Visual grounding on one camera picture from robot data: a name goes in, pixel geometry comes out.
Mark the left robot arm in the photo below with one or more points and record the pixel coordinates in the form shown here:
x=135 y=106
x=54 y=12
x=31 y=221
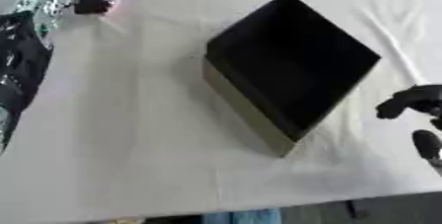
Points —
x=23 y=70

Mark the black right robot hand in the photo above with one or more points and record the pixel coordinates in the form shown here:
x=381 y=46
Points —
x=415 y=99

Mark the person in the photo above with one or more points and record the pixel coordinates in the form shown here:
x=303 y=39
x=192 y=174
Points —
x=244 y=216

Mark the cardboard box with black inside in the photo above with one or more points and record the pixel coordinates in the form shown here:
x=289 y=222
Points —
x=287 y=66

